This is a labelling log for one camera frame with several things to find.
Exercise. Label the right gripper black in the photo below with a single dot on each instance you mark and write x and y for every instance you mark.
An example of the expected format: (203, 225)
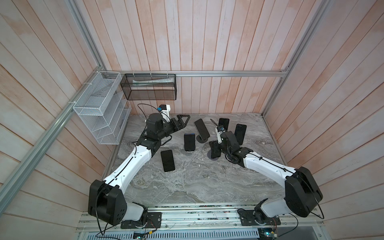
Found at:
(214, 145)

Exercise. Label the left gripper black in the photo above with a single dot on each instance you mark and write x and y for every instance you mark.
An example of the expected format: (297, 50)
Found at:
(182, 124)

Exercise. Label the grey phone stand front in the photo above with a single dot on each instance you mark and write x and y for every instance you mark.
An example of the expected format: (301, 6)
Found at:
(214, 155)

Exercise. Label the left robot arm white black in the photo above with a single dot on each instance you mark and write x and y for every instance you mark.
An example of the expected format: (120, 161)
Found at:
(106, 198)

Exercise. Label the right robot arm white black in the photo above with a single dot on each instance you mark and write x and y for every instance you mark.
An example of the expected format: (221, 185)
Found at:
(302, 193)

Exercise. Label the black phone tilted on stand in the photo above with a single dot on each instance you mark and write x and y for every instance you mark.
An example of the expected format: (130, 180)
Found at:
(202, 129)

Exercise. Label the black phone blue case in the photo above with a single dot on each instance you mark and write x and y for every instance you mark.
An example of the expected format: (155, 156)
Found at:
(189, 141)

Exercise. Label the grey stand under tilted phone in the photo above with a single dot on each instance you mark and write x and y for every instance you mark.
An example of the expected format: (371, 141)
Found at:
(200, 139)

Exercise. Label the black mesh basket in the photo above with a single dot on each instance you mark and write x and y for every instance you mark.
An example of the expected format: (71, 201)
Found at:
(159, 87)

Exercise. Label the green circuit board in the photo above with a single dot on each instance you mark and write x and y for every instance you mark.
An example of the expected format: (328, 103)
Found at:
(266, 235)

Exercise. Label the white vented electronics box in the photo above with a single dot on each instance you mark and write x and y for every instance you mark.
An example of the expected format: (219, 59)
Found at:
(211, 234)

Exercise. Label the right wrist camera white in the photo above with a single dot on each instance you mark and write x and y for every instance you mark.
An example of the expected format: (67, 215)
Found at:
(219, 131)

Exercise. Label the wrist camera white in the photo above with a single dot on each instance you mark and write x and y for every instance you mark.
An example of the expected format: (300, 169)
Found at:
(164, 110)
(219, 131)

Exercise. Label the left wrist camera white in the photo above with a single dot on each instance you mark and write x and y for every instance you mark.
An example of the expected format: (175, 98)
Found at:
(164, 110)

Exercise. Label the aluminium frame rail back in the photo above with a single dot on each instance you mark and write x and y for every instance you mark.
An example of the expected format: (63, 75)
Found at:
(226, 73)

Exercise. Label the aluminium frame rail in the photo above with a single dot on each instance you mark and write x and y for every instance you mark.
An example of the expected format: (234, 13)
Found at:
(226, 73)
(19, 176)

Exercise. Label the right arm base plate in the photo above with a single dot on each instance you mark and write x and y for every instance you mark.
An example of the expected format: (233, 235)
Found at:
(248, 218)

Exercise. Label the white wire mesh shelf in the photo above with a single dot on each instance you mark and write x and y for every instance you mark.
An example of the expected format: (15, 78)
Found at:
(103, 109)

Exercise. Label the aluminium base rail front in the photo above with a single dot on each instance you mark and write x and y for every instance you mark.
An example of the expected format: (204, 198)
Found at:
(200, 216)

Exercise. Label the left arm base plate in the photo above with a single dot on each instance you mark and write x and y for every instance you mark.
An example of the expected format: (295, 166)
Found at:
(148, 220)

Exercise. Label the aluminium frame rail left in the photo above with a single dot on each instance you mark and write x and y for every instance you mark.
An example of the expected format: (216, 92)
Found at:
(19, 176)

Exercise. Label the aluminium frame post right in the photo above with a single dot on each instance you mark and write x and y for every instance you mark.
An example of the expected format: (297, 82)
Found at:
(311, 29)

